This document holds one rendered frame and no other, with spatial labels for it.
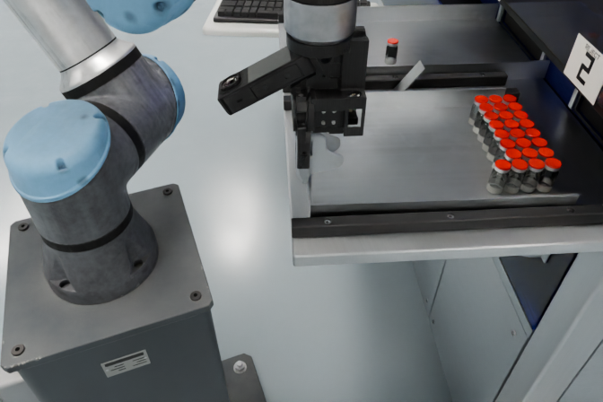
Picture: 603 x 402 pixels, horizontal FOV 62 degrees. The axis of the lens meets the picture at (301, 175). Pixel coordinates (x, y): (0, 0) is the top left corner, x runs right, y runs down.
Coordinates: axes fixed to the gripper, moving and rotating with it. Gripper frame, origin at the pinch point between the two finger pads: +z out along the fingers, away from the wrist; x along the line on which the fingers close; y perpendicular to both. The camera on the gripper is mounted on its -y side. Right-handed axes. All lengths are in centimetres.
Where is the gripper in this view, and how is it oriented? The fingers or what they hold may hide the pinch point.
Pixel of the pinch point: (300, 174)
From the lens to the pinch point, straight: 66.2
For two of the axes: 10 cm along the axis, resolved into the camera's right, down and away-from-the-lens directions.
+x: -0.6, -6.6, 7.5
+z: 0.0, 7.5, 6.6
